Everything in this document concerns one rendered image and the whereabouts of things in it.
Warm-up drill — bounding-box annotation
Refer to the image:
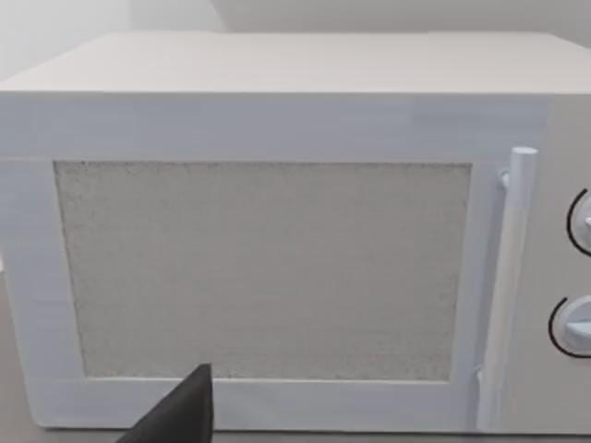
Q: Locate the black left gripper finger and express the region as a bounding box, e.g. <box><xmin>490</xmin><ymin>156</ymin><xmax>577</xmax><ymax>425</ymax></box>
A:
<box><xmin>115</xmin><ymin>363</ymin><xmax>214</xmax><ymax>443</ymax></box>

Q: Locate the pale microwave door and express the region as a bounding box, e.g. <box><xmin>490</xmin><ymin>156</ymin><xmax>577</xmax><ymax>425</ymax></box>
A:
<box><xmin>0</xmin><ymin>156</ymin><xmax>509</xmax><ymax>433</ymax></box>

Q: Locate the pale microwave oven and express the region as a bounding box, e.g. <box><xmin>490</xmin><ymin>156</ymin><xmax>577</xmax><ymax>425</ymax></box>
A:
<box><xmin>0</xmin><ymin>30</ymin><xmax>591</xmax><ymax>437</ymax></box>

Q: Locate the white microwave knob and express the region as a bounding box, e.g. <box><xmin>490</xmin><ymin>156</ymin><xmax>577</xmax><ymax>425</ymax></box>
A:
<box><xmin>565</xmin><ymin>187</ymin><xmax>591</xmax><ymax>257</ymax></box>
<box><xmin>548</xmin><ymin>294</ymin><xmax>591</xmax><ymax>359</ymax></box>

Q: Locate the white microwave door handle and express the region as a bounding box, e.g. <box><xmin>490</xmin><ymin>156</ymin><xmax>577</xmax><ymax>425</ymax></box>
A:
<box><xmin>475</xmin><ymin>146</ymin><xmax>539</xmax><ymax>431</ymax></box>

